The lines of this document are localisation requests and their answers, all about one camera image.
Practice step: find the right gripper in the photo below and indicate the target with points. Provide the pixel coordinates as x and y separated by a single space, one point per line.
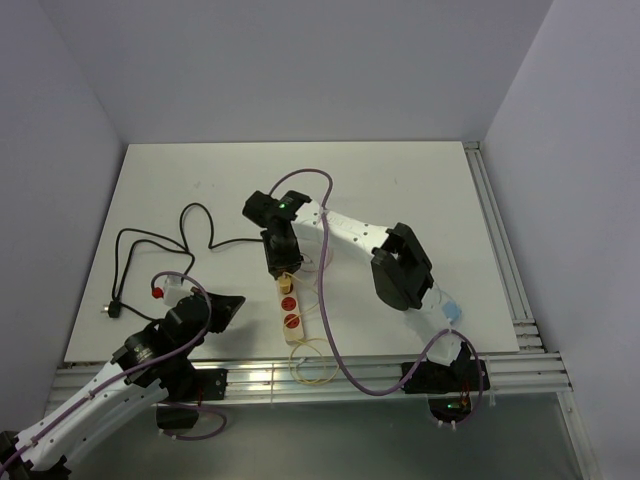
277 262

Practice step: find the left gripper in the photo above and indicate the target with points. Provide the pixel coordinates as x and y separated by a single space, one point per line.
224 308

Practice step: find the yellow charger plug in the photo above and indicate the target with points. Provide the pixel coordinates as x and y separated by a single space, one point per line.
285 284

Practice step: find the beige red power strip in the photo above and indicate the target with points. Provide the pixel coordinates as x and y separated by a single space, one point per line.
291 317

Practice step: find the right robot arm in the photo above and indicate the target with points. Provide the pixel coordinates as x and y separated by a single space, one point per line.
401 269

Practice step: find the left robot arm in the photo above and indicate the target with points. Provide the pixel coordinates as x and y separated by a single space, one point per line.
152 366

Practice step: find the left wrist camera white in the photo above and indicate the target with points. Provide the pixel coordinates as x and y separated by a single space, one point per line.
171 292

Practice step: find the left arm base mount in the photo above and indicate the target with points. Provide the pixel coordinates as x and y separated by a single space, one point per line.
179 413

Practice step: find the aluminium right side rail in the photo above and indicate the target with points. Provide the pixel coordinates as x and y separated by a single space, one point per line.
527 332

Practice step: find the aluminium front rail frame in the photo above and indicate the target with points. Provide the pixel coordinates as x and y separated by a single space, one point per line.
310 379

